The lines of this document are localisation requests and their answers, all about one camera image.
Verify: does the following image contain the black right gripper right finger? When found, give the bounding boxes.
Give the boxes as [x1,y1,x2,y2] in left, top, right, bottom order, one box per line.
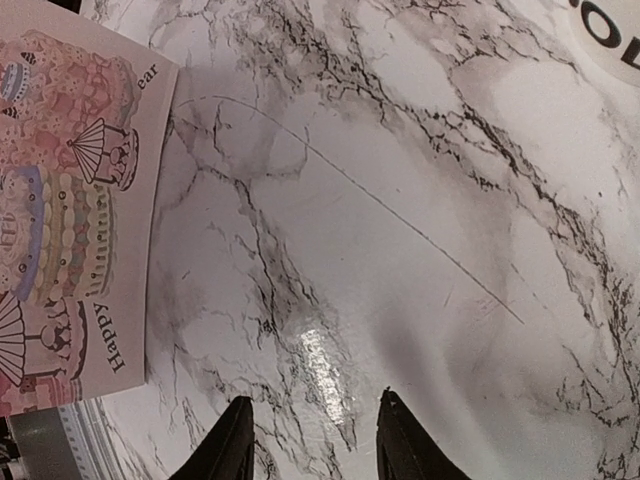
[376,388,469,480]

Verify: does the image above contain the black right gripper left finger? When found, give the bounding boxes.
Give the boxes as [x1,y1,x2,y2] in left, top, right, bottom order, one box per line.
[169,396,255,480]

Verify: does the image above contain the white paper bag pink handles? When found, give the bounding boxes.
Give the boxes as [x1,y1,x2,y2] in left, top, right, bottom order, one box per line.
[1,1,178,417]

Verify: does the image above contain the stack of white paper cups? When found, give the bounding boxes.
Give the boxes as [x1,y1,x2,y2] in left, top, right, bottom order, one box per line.
[568,0,639,86]

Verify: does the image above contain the front aluminium rail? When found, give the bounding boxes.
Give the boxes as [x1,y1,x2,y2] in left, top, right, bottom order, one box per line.
[1,400,154,479]

